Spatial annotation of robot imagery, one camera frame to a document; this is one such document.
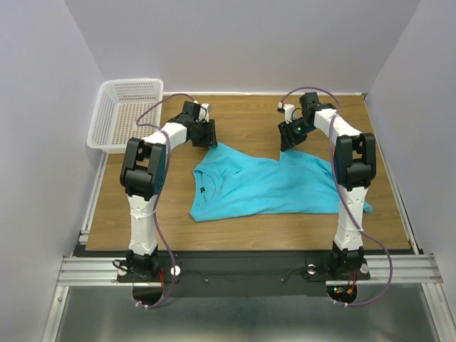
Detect turquoise t shirt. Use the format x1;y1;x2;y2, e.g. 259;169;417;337
188;142;375;224

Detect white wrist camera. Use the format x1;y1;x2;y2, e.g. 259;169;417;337
277;102;296;123
198;103;212;122

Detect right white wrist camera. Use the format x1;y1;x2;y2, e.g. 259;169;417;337
277;102;296;123

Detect circuit board with leds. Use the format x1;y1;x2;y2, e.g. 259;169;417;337
326;284;358;303

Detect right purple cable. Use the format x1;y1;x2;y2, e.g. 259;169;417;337
281;86;394;308

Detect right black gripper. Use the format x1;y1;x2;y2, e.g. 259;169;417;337
277;117;315;151

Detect aluminium frame rail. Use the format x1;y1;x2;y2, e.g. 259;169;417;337
57;254;442;286

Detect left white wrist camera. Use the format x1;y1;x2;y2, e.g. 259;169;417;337
198;103;212;122

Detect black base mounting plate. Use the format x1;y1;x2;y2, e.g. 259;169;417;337
113;250;370;299

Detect white perforated plastic basket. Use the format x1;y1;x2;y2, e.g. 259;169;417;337
86;78;163;154

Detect left white knob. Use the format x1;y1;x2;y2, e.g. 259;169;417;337
170;266;181;276

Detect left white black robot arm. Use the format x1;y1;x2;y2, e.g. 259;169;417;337
116;101;217;281

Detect right metal knob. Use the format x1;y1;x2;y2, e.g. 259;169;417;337
306;264;317;276

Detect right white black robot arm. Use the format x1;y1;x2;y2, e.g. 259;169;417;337
277;92;376;278

